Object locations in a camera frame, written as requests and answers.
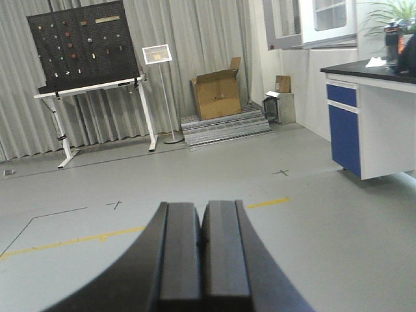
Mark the green potted plant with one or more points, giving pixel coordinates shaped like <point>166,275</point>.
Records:
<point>382,13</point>

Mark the black pegboard panel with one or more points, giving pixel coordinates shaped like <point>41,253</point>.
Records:
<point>84,46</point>

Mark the white frame standing table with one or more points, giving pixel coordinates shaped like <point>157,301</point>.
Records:
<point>104,108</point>

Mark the large open cardboard box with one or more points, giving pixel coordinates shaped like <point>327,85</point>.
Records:
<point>217,94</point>

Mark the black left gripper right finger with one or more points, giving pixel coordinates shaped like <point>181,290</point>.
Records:
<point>239,273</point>

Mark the white wall cabinet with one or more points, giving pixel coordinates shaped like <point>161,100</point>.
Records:
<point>309,24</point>

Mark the sign stand with placard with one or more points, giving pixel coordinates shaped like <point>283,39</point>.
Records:
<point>158,54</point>

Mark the stack of grey metal grates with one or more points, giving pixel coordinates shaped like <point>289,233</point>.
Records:
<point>200,133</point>

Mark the small cardboard box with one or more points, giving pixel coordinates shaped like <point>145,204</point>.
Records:
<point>283,84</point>

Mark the blue white lab counter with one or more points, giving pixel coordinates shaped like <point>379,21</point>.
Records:
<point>372,119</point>

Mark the black bottle on counter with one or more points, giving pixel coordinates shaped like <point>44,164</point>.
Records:
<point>393,37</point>

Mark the grey metal box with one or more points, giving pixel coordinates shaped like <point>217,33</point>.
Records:
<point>279,107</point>

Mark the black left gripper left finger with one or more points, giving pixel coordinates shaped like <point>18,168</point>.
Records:
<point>160,271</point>

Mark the white paper on counter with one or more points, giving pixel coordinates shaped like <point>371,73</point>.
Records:
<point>376,62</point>

